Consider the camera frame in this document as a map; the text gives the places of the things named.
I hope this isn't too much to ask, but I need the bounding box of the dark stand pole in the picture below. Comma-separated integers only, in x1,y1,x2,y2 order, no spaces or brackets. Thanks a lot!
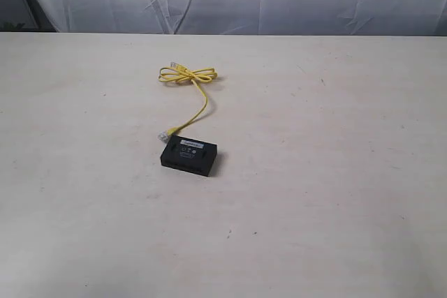
24,0,56,33

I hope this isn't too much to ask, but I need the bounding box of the yellow ethernet cable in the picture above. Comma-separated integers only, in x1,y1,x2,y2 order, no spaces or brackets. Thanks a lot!
156,61,219,144

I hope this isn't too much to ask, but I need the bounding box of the black network switch box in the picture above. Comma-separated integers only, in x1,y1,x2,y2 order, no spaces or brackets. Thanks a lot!
160,135,217,177

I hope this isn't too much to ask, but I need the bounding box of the green plant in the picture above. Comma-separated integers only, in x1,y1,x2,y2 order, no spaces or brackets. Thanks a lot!
0,22,25,32

